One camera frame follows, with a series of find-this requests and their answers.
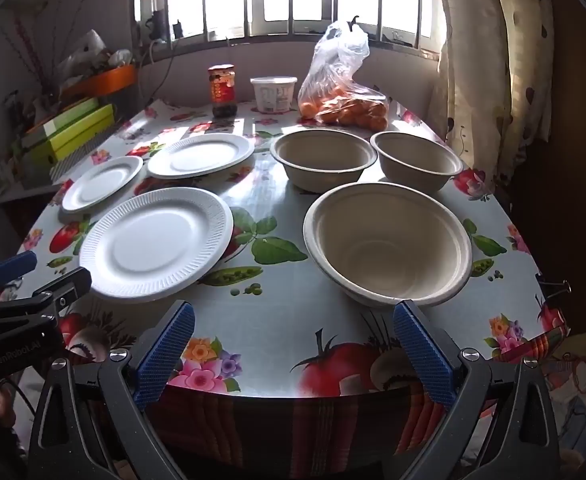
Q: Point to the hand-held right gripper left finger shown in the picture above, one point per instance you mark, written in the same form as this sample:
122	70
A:
165	355

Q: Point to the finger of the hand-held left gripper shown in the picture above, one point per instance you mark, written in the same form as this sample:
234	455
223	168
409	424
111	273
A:
15	264
68	285

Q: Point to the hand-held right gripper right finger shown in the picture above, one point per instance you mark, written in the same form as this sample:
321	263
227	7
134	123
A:
423	355

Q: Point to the white foam plate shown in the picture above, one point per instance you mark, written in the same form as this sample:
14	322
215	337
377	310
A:
100	183
148	245
198	155

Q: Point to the beige paper bowl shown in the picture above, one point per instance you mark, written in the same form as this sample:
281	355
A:
388	245
323	152
415	157

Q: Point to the person's left hand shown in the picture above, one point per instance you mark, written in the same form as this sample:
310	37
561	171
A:
0	405

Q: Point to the grey side shelf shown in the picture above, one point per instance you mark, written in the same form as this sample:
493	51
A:
28	194

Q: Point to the grey striped box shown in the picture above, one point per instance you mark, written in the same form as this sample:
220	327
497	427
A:
73	167

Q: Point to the floral vegetable print tablecloth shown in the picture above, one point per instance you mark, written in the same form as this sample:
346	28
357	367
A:
273	310

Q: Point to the black binder clip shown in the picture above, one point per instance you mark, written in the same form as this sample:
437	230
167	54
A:
555	285

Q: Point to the patterned cloth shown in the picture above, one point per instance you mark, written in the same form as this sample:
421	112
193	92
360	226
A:
578	375

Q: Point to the pale green box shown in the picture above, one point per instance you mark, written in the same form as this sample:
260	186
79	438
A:
68	115

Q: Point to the dried red branches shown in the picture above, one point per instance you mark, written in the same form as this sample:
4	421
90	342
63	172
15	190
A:
48	77

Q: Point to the orange tray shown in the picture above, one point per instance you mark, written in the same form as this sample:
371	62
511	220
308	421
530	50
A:
113	79

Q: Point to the white plastic bag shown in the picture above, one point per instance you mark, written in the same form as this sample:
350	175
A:
85	50

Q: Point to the pile of small packets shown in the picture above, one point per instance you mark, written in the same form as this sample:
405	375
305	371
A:
120	58

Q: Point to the red label sauce jar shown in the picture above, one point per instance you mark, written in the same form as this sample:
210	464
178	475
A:
221	92

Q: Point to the brown wooden cabinet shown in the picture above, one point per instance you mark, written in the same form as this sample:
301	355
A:
583	160

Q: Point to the pile of oranges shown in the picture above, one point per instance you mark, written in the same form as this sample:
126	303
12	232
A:
353	110

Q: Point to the black power adapter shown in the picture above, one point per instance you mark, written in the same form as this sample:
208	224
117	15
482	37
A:
158	25

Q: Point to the small black plug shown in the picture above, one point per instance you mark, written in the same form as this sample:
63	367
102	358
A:
177	30

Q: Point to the white plastic tub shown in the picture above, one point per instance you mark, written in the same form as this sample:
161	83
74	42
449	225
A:
274	96

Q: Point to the spotted cream curtain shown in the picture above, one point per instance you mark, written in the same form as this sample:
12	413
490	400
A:
498	60

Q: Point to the barred window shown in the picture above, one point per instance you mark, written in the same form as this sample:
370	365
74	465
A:
253	25

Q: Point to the clear plastic bag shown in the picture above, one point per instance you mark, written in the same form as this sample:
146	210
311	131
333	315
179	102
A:
338	45

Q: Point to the black hook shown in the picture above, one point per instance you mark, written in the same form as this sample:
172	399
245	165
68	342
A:
357	21

